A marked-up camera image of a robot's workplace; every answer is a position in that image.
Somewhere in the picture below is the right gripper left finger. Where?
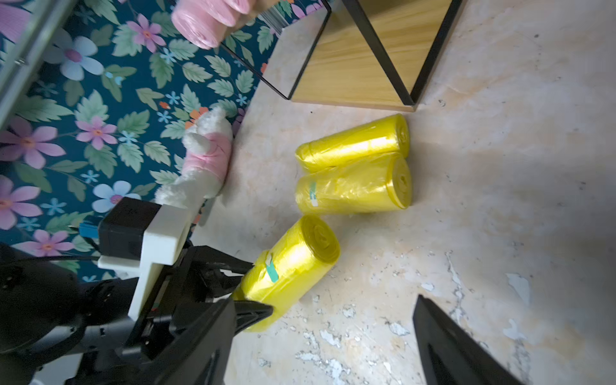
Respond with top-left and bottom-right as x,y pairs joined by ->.
129,298 -> 236,384

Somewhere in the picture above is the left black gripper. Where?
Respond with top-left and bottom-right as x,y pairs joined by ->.
120,245 -> 274,361

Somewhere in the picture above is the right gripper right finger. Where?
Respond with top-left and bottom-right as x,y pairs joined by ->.
413,295 -> 521,385

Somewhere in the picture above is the yellow roll diagonal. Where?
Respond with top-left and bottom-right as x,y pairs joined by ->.
232,215 -> 341,333

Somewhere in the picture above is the yellow roll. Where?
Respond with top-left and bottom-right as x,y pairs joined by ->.
295,152 -> 413,215
295,114 -> 411,173

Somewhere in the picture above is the pink roll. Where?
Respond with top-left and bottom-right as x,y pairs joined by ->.
171,0 -> 240,50
225,0 -> 253,14

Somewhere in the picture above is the wooden three-tier shelf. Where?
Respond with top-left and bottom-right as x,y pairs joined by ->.
240,1 -> 465,112

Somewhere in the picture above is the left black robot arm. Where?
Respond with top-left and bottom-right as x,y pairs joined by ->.
1,245 -> 273,384

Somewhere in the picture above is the white plush toy pink shirt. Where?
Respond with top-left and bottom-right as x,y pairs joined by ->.
155,107 -> 234,213

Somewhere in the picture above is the yellow roll top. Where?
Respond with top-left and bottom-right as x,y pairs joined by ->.
295,114 -> 411,173

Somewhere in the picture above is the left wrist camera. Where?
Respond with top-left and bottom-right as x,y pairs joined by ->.
78,197 -> 194,320

